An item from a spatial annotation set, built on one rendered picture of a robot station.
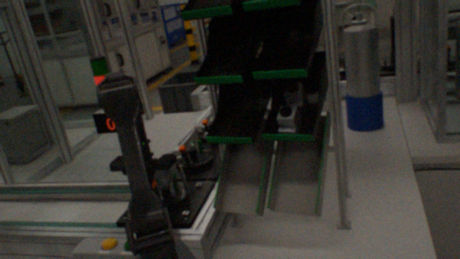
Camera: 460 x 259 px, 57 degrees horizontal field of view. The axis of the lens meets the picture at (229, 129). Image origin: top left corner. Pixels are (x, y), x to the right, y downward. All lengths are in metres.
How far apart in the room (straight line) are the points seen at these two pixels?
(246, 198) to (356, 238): 0.33
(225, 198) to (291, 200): 0.19
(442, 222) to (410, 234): 0.57
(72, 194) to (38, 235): 0.28
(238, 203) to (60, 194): 0.76
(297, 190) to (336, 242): 0.20
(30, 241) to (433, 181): 1.40
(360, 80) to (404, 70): 0.40
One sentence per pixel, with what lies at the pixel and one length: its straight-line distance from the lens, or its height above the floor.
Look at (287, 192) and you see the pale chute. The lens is 1.15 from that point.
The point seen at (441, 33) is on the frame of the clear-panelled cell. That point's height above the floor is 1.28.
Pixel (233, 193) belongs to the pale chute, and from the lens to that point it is 1.18.
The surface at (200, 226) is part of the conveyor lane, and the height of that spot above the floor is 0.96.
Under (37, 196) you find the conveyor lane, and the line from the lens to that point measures 1.77.
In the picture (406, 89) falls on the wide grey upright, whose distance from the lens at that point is 2.21.
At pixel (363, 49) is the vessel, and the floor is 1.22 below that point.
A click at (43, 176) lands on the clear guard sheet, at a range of 1.78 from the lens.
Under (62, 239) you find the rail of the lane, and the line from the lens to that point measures 1.38.
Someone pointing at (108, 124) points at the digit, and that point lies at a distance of 1.43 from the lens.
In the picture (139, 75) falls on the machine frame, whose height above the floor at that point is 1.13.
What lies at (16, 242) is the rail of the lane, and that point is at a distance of 1.51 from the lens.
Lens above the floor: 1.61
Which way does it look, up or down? 21 degrees down
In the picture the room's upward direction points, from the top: 10 degrees counter-clockwise
